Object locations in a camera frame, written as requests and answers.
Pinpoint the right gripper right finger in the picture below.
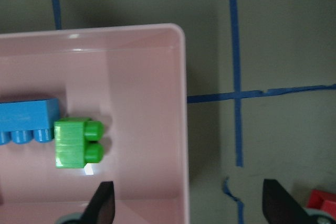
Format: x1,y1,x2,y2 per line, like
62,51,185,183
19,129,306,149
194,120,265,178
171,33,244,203
262,179,317,224

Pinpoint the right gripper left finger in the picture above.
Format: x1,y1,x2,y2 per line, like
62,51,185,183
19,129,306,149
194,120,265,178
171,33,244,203
79,181,116,223

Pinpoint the red block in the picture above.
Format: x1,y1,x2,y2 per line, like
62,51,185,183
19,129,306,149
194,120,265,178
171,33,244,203
307,189,335,217

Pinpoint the green block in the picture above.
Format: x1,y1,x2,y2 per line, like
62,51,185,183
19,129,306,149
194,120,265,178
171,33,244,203
54,118,104,168

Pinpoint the blue block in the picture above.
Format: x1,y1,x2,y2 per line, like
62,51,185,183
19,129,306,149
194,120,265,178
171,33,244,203
1,98,60,145

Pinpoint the pink plastic box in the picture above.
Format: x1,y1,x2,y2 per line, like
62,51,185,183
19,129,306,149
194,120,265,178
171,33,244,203
1,24,190,223

